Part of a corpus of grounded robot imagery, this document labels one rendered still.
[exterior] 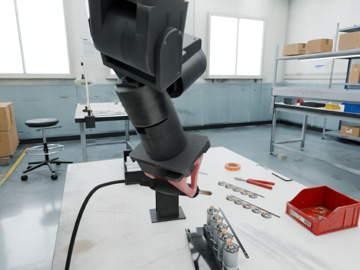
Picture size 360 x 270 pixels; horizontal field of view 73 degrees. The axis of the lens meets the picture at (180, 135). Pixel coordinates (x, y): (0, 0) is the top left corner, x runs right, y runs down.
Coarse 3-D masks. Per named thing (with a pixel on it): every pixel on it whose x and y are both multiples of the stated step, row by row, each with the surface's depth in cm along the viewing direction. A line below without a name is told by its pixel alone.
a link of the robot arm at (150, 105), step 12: (120, 84) 27; (132, 84) 26; (120, 96) 27; (132, 96) 26; (144, 96) 26; (156, 96) 26; (168, 96) 28; (132, 108) 27; (144, 108) 27; (156, 108) 27; (168, 108) 28; (132, 120) 28; (144, 120) 27; (156, 120) 28
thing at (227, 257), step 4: (232, 248) 39; (224, 252) 39; (228, 252) 38; (236, 252) 38; (224, 256) 39; (228, 256) 38; (232, 256) 38; (236, 256) 38; (224, 260) 39; (228, 260) 38; (232, 260) 38; (236, 260) 39; (224, 264) 39; (228, 264) 39; (232, 264) 38; (236, 264) 39; (224, 268) 39; (228, 268) 39; (232, 268) 39; (236, 268) 39
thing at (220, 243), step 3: (225, 237) 42; (219, 240) 41; (219, 243) 42; (222, 243) 41; (219, 246) 42; (222, 246) 41; (219, 249) 42; (222, 249) 41; (219, 252) 42; (222, 252) 41; (219, 255) 42; (222, 255) 41; (219, 258) 42; (222, 258) 42; (222, 261) 42
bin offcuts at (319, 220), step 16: (304, 192) 61; (320, 192) 63; (336, 192) 59; (288, 208) 60; (304, 208) 62; (320, 208) 62; (336, 208) 52; (352, 208) 53; (304, 224) 55; (320, 224) 51; (336, 224) 53; (352, 224) 54
